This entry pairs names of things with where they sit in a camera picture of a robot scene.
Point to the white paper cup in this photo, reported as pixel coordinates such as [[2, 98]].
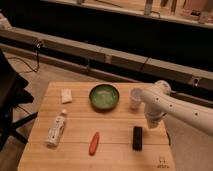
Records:
[[135, 98]]

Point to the black eraser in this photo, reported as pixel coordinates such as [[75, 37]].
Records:
[[137, 138]]

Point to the black chair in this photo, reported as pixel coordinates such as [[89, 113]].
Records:
[[12, 93]]

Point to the white plastic bottle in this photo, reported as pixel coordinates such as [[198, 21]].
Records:
[[56, 130]]

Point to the green bowl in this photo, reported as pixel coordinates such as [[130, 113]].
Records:
[[104, 97]]

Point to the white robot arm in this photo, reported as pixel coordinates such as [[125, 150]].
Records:
[[158, 103]]

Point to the orange carrot toy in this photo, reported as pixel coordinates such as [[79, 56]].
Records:
[[94, 143]]

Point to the cream pusher end effector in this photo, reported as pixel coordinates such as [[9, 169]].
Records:
[[153, 122]]

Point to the white folded napkin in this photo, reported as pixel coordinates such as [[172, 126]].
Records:
[[66, 96]]

